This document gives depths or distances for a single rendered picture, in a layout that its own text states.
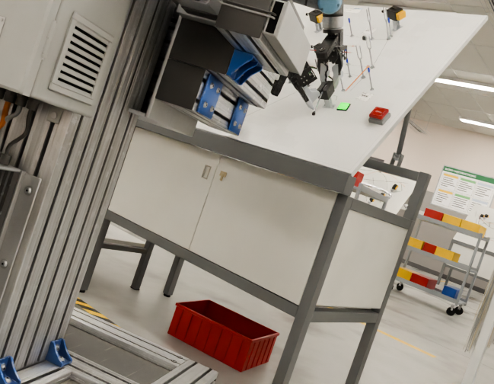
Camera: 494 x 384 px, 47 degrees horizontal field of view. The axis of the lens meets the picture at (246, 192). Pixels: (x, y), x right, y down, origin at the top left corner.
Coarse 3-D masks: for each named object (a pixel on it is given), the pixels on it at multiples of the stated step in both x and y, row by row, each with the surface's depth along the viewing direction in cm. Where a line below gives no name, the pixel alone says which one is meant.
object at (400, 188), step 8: (360, 168) 955; (368, 168) 951; (368, 176) 937; (376, 176) 933; (384, 176) 915; (392, 176) 911; (376, 184) 918; (384, 184) 914; (392, 184) 910; (400, 184) 906; (408, 184) 902; (352, 192) 917; (392, 192) 885; (400, 192) 893; (408, 192) 890; (368, 200) 888; (376, 200) 891; (392, 200) 884; (400, 200) 880; (392, 208) 871
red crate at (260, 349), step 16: (176, 304) 243; (192, 304) 255; (208, 304) 268; (176, 320) 243; (192, 320) 239; (208, 320) 236; (224, 320) 264; (240, 320) 260; (176, 336) 242; (192, 336) 239; (208, 336) 235; (224, 336) 232; (240, 336) 229; (256, 336) 256; (272, 336) 245; (208, 352) 234; (224, 352) 231; (240, 352) 228; (256, 352) 234; (240, 368) 227
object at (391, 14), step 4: (388, 8) 237; (392, 8) 237; (396, 8) 235; (400, 8) 234; (388, 12) 236; (392, 12) 234; (396, 12) 233; (388, 16) 238; (392, 16) 236; (396, 16) 234; (392, 20) 239; (396, 20) 235; (396, 24) 239; (396, 28) 240
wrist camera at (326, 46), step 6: (330, 36) 205; (336, 36) 203; (324, 42) 203; (330, 42) 202; (336, 42) 204; (318, 48) 201; (324, 48) 200; (330, 48) 201; (318, 54) 200; (324, 54) 198
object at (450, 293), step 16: (448, 224) 650; (464, 224) 650; (416, 240) 671; (480, 240) 630; (432, 256) 654; (448, 256) 648; (400, 272) 678; (416, 272) 698; (400, 288) 710; (416, 288) 658; (432, 288) 678; (448, 288) 643; (464, 304) 664
